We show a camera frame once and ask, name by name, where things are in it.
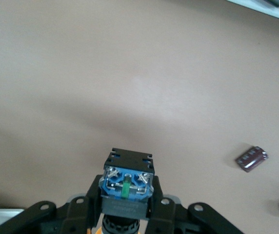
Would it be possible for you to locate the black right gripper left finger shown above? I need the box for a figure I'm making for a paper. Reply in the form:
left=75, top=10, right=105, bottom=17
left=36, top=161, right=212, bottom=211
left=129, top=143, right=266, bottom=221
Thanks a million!
left=0, top=175, right=105, bottom=234

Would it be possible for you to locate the yellow push button switch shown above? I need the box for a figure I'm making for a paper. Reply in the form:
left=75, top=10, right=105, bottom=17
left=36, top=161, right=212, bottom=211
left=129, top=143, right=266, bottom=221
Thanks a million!
left=100, top=147, right=155, bottom=234

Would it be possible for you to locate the dark maroon capacitor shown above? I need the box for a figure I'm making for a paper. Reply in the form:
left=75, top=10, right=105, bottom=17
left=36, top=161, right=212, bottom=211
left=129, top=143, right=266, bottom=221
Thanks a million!
left=235, top=145, right=269, bottom=174

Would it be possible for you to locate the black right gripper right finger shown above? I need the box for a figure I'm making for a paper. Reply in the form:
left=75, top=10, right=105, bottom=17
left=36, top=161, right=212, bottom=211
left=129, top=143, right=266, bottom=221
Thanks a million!
left=145, top=175, right=244, bottom=234

